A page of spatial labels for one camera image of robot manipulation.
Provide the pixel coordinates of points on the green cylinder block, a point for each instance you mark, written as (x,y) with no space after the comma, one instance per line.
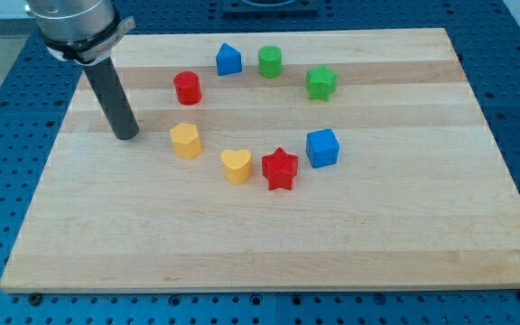
(270,61)

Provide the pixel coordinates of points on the red star block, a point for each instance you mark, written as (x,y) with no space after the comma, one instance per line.
(280,168)

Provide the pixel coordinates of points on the light wooden board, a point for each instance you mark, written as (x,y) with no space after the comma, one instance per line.
(419,199)

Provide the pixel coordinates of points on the blue cube block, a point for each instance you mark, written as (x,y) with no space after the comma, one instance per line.
(322,148)

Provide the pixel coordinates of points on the green star block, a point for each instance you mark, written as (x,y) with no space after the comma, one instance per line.
(321,83)

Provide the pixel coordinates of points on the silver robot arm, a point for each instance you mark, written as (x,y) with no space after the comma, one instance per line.
(85,31)

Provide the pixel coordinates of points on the yellow heart block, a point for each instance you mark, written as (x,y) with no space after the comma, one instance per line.
(237,165)

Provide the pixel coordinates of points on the yellow hexagon block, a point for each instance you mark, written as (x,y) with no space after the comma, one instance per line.
(186,141)

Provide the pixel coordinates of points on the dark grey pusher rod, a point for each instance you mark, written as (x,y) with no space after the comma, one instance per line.
(110,94)

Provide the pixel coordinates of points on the red cylinder block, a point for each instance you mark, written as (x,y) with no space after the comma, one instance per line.
(187,87)

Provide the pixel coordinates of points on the blue triangular prism block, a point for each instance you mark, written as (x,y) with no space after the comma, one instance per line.
(229,60)

